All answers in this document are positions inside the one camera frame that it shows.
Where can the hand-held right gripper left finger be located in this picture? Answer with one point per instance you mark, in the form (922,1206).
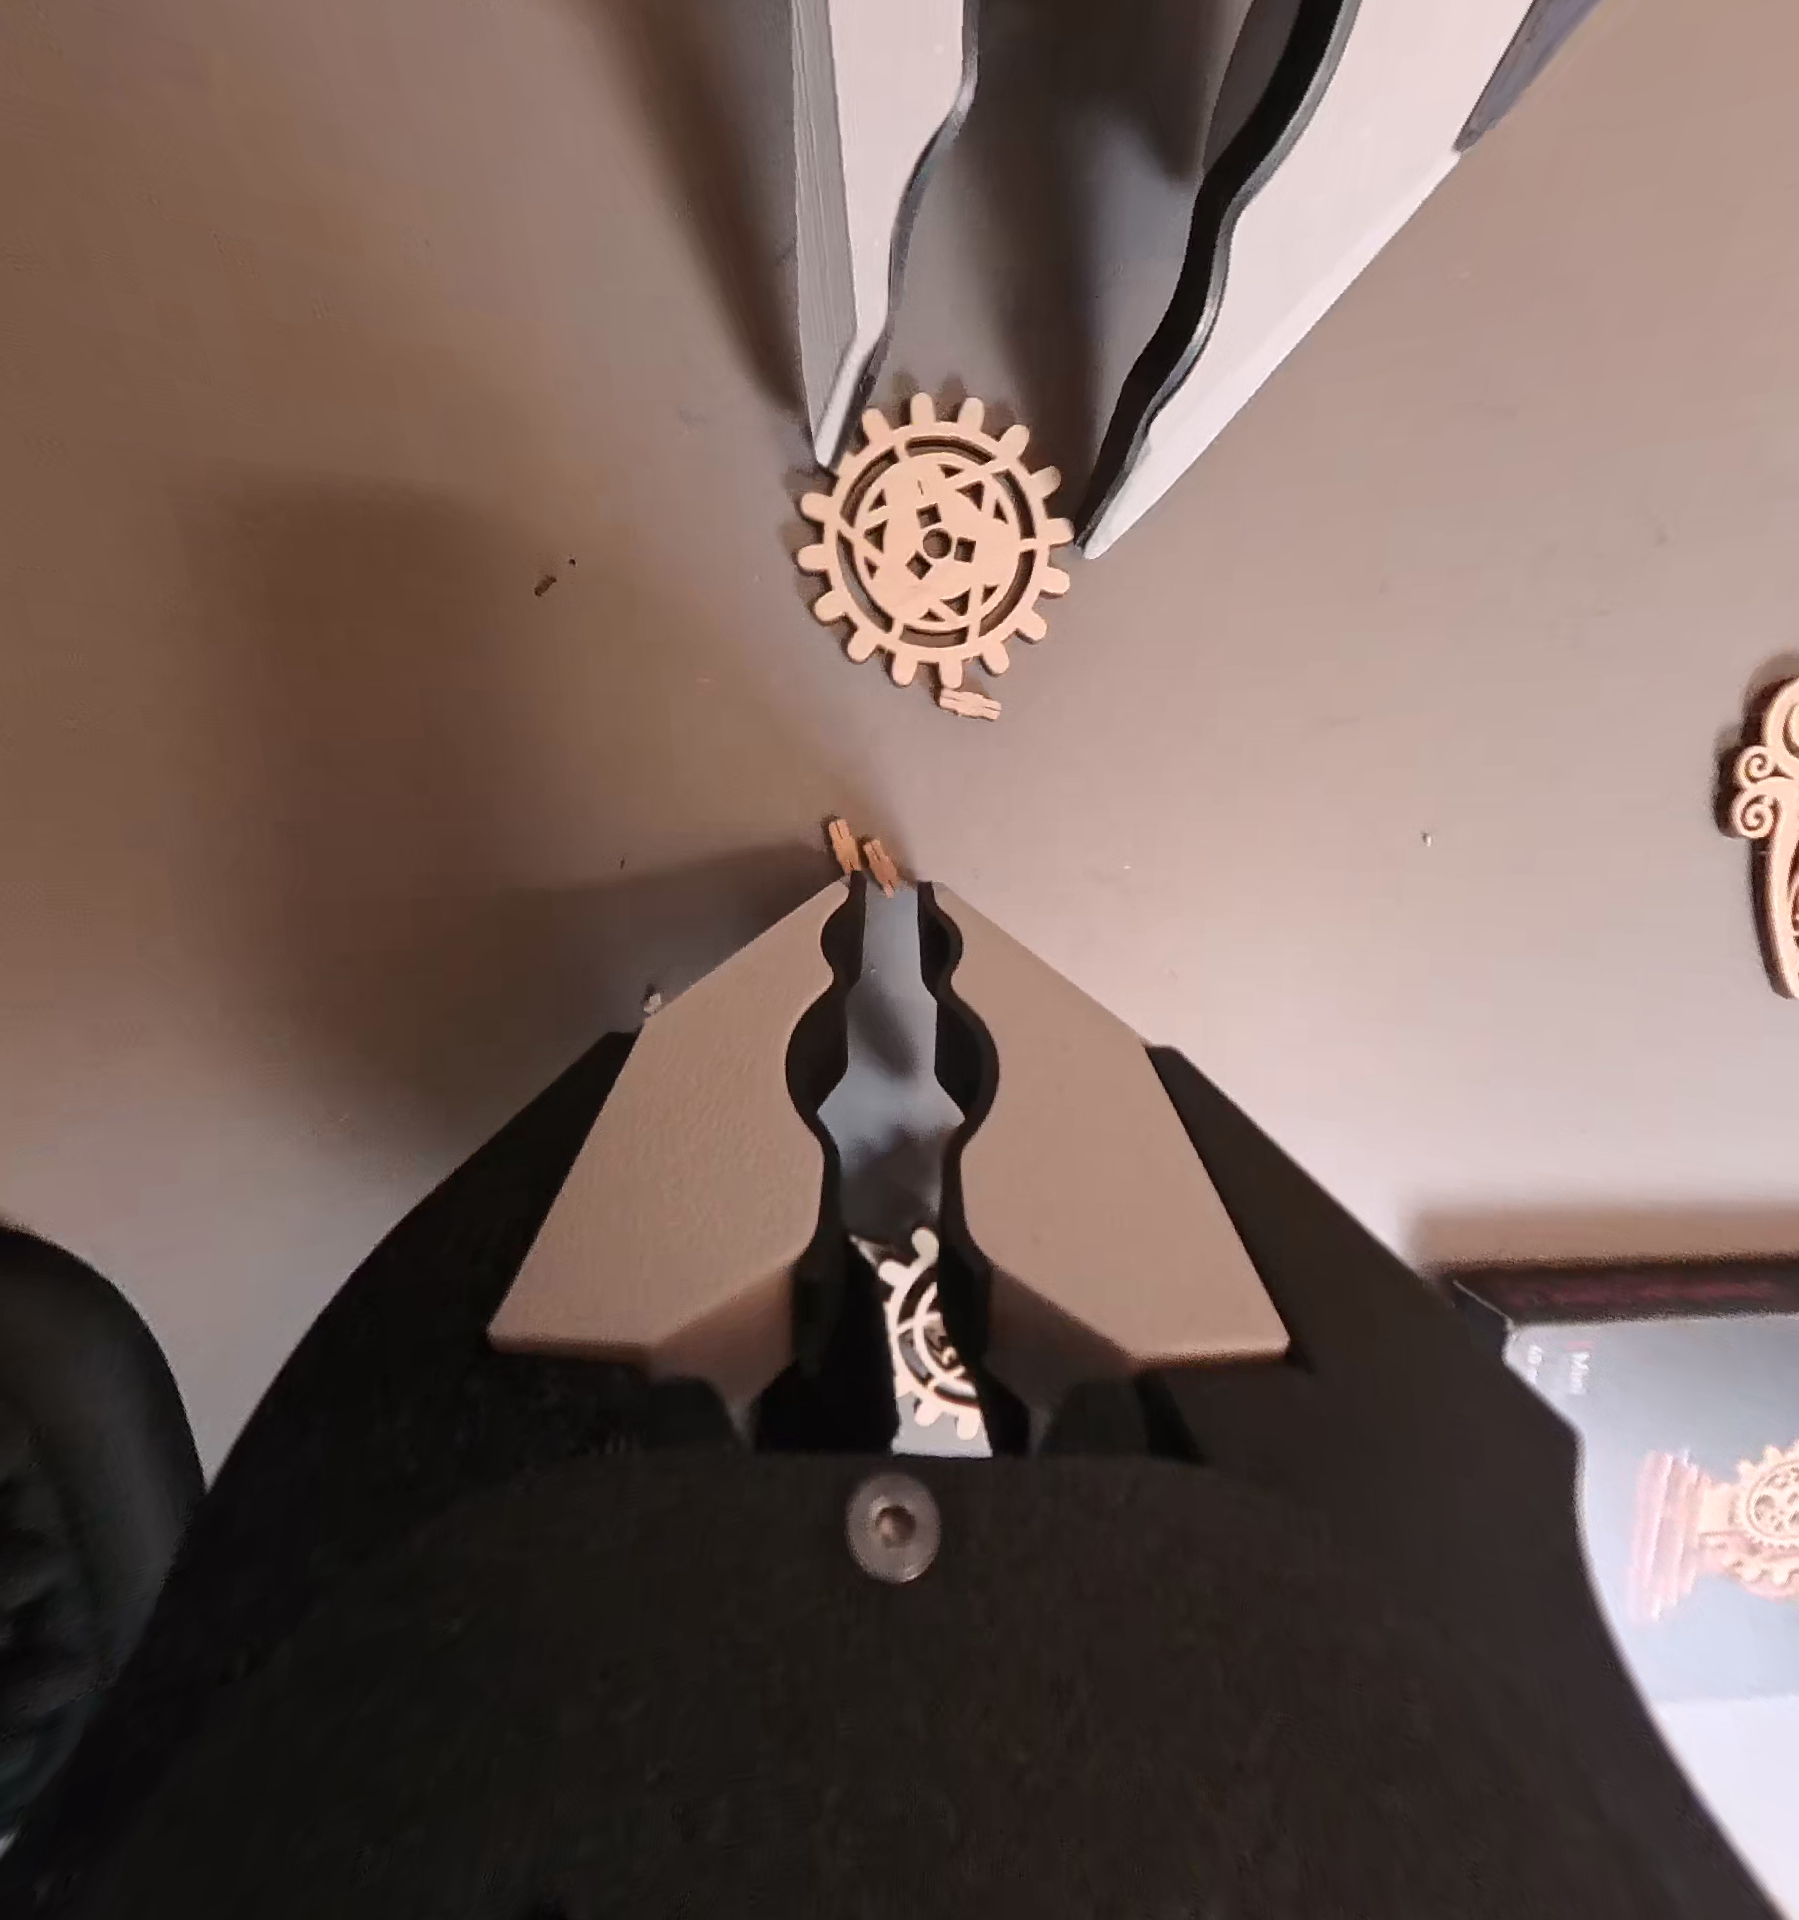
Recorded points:
(673,1186)

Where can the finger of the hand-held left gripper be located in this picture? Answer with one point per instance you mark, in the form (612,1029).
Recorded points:
(1335,211)
(869,151)

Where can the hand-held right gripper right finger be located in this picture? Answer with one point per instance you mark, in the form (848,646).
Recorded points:
(1124,1199)

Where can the wooden gear assembly with pegs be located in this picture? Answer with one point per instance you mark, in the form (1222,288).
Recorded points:
(922,1335)

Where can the wooden gear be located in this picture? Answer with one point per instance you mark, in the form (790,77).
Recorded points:
(877,540)

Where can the tiny wooden scrap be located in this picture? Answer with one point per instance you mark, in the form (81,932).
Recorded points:
(971,702)

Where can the black puzzle box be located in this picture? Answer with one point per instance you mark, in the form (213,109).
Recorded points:
(1710,1501)

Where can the black textured seat cushion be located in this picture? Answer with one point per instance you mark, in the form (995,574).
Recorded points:
(45,1501)

